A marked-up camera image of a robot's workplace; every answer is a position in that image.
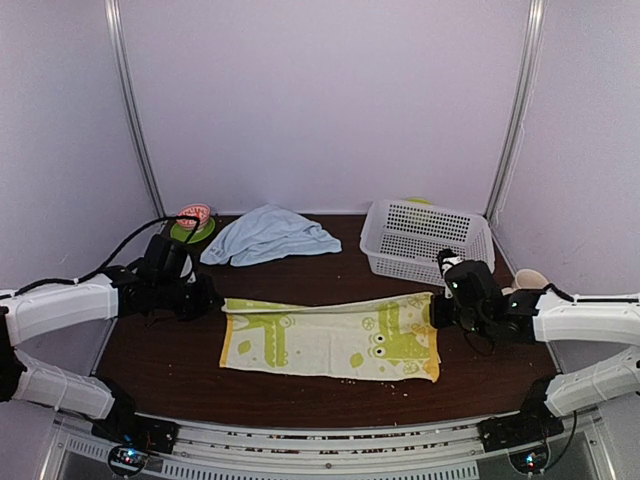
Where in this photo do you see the aluminium frame post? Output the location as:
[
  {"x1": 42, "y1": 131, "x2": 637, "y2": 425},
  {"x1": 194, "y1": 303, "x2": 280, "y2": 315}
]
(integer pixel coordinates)
[
  {"x1": 484, "y1": 0, "x2": 547, "y2": 227},
  {"x1": 104, "y1": 0, "x2": 166, "y2": 217}
]

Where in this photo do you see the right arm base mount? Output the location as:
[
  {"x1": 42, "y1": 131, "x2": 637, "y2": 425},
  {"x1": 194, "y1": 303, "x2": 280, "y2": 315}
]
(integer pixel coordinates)
[{"x1": 477, "y1": 376, "x2": 578, "y2": 478}]

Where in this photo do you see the right aluminium frame post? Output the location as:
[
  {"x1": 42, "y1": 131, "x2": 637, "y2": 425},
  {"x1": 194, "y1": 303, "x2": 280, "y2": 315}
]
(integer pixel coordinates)
[{"x1": 484, "y1": 0, "x2": 547, "y2": 227}]

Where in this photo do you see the light blue towel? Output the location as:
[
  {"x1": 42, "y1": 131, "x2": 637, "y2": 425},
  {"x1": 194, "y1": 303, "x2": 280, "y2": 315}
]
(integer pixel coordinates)
[{"x1": 200, "y1": 205, "x2": 342, "y2": 267}]

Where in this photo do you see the green crocodile pattern towel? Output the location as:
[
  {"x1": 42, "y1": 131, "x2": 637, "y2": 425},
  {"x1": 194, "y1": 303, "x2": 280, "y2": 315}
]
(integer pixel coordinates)
[{"x1": 219, "y1": 292, "x2": 440, "y2": 382}]

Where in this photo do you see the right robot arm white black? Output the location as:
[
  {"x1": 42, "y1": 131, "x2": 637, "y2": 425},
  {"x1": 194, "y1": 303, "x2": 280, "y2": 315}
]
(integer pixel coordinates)
[{"x1": 430, "y1": 249, "x2": 639, "y2": 450}]

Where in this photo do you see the white perforated plastic basket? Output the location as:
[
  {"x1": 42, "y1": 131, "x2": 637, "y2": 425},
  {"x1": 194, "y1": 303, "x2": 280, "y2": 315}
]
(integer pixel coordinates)
[{"x1": 359, "y1": 200, "x2": 495, "y2": 286}]

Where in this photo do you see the lime green bowl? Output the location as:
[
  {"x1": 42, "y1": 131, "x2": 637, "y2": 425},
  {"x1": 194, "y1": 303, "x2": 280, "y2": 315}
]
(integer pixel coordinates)
[{"x1": 406, "y1": 198, "x2": 432, "y2": 205}]

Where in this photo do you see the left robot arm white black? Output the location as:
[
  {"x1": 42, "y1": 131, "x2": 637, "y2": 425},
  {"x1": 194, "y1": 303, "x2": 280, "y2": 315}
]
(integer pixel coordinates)
[{"x1": 1, "y1": 235, "x2": 218, "y2": 445}]

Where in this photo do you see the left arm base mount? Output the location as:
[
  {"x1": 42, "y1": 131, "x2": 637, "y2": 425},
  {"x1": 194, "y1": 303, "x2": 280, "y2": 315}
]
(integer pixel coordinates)
[{"x1": 90, "y1": 377, "x2": 179, "y2": 479}]

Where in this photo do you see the front aluminium rail panel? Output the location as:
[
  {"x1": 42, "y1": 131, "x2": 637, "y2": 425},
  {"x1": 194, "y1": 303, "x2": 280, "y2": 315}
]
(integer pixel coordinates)
[{"x1": 34, "y1": 411, "x2": 619, "y2": 479}]

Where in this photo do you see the black braided left cable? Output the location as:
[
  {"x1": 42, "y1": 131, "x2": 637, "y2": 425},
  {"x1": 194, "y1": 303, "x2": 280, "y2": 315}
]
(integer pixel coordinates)
[{"x1": 0, "y1": 215, "x2": 191, "y2": 301}]

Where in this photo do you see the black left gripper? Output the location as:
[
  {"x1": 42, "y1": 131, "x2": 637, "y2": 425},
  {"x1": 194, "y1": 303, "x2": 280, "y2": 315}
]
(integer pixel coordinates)
[{"x1": 155, "y1": 272, "x2": 223, "y2": 321}]

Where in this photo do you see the green plate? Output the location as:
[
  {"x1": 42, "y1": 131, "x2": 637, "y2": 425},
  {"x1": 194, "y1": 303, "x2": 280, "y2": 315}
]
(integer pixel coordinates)
[{"x1": 169, "y1": 217, "x2": 216, "y2": 244}]

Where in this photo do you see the red patterned ceramic bowl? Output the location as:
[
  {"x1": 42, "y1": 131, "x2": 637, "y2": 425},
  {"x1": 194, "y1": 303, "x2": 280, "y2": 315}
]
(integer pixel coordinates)
[{"x1": 177, "y1": 204, "x2": 211, "y2": 232}]

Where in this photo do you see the left aluminium frame post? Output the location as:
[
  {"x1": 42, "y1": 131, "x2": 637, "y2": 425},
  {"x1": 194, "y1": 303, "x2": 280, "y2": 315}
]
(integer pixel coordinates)
[{"x1": 104, "y1": 0, "x2": 166, "y2": 217}]

